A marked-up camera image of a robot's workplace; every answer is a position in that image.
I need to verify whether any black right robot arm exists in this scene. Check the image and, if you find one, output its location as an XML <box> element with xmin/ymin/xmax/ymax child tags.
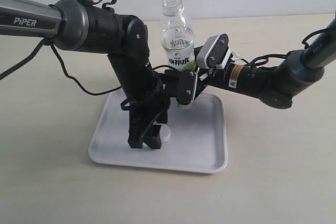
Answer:
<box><xmin>161</xmin><ymin>20</ymin><xmax>335</xmax><ymax>109</ymax></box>

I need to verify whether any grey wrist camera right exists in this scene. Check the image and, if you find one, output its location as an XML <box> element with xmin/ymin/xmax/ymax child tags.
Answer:
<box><xmin>196</xmin><ymin>34</ymin><xmax>232</xmax><ymax>70</ymax></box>

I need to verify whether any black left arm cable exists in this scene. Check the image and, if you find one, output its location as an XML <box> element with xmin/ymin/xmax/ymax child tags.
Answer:
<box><xmin>0</xmin><ymin>0</ymin><xmax>127</xmax><ymax>96</ymax></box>

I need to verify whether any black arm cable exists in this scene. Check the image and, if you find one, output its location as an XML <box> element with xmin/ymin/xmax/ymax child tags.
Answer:
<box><xmin>0</xmin><ymin>0</ymin><xmax>127</xmax><ymax>96</ymax></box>
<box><xmin>230</xmin><ymin>28</ymin><xmax>336</xmax><ymax>70</ymax></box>

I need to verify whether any white rectangular tray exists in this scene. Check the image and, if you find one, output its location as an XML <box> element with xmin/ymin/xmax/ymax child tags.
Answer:
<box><xmin>88</xmin><ymin>90</ymin><xmax>228</xmax><ymax>174</ymax></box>

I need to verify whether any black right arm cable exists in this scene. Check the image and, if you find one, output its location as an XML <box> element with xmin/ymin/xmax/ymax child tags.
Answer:
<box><xmin>230</xmin><ymin>28</ymin><xmax>336</xmax><ymax>70</ymax></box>

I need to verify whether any white bottle cap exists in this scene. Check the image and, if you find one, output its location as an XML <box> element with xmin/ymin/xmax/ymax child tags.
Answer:
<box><xmin>160</xmin><ymin>124</ymin><xmax>171</xmax><ymax>143</ymax></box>

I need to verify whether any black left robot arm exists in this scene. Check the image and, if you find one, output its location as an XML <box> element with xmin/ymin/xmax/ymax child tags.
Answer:
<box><xmin>1</xmin><ymin>0</ymin><xmax>170</xmax><ymax>150</ymax></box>

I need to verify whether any clear plastic water bottle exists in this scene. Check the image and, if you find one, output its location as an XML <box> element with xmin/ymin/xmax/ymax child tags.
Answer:
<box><xmin>161</xmin><ymin>0</ymin><xmax>196</xmax><ymax>71</ymax></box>

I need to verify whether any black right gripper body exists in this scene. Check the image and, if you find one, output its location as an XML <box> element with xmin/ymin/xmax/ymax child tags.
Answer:
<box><xmin>194</xmin><ymin>68</ymin><xmax>228</xmax><ymax>98</ymax></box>

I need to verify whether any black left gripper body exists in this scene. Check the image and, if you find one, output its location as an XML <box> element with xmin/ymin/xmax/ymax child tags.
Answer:
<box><xmin>121</xmin><ymin>74</ymin><xmax>180</xmax><ymax>130</ymax></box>

